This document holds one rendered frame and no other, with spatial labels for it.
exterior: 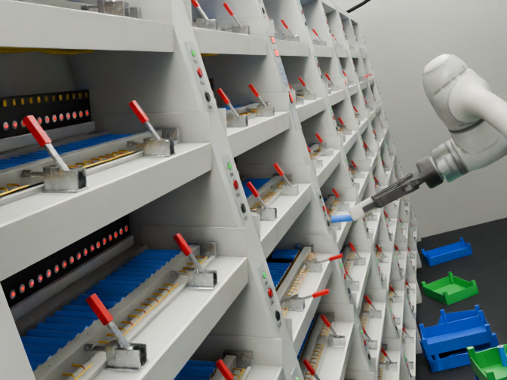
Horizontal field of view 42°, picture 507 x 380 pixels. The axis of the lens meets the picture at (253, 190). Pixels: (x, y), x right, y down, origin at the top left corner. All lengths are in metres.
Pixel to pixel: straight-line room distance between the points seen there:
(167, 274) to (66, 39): 0.38
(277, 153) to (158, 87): 0.73
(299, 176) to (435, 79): 0.48
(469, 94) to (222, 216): 0.64
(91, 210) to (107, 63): 0.49
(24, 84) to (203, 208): 0.35
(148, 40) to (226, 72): 0.82
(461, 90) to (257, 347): 0.71
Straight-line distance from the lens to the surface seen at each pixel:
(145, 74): 1.14
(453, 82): 1.53
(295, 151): 1.79
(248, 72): 1.80
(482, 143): 1.61
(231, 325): 1.18
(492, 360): 2.24
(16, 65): 1.07
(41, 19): 0.76
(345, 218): 1.69
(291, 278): 1.56
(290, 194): 1.64
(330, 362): 1.66
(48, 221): 0.65
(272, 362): 1.19
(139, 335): 0.84
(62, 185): 0.72
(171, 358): 0.81
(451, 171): 1.63
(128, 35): 0.96
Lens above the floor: 1.36
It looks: 6 degrees down
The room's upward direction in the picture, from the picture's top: 18 degrees counter-clockwise
